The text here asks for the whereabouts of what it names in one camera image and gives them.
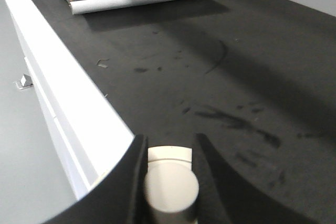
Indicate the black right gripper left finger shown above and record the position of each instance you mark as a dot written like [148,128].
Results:
[119,197]

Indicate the silver floor socket box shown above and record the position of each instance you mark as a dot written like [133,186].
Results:
[24,82]

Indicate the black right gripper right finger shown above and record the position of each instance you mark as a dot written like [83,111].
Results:
[226,197]

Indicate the glass jar with cream lid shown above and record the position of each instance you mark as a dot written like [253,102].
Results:
[170,186]

